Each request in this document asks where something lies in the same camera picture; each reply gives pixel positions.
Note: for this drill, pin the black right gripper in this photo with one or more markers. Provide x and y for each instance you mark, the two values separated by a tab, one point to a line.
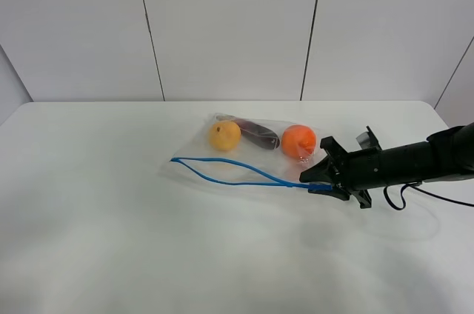
350	173

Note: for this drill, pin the clear zip bag blue seal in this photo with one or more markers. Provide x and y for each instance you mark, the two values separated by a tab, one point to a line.
246	165

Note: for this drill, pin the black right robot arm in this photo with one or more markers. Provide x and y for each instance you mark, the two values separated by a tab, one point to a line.
445	156

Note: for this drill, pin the orange round fruit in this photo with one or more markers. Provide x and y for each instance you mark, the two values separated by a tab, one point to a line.
298	142

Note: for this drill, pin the dark purple eggplant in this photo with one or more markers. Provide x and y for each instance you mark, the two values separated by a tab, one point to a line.
257	134

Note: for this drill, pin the yellow round fruit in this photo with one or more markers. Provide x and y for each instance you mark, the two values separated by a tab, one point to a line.
224	135

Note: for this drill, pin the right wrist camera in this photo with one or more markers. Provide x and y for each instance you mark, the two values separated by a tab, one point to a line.
368	141

